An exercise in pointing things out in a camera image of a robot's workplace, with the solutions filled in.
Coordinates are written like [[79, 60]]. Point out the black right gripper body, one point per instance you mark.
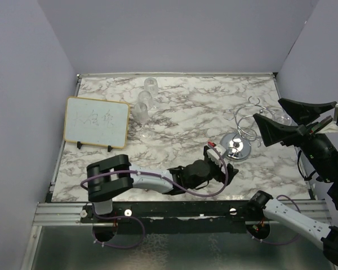
[[308, 133]]

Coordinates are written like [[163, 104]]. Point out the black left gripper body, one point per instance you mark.
[[215, 171]]

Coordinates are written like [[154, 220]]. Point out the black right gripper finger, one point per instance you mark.
[[305, 113], [273, 132]]

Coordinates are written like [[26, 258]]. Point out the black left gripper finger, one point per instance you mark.
[[208, 154], [230, 173]]

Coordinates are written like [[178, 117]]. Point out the clear wine glass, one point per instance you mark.
[[151, 85], [142, 116], [282, 117], [147, 98]]

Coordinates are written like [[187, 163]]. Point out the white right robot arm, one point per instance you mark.
[[323, 156]]

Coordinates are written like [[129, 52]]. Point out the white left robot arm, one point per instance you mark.
[[111, 177]]

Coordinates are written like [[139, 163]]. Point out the chrome wine glass rack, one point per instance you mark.
[[238, 144]]

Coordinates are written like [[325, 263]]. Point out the yellow framed whiteboard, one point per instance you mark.
[[96, 122]]

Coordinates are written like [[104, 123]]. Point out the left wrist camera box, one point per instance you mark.
[[219, 152]]

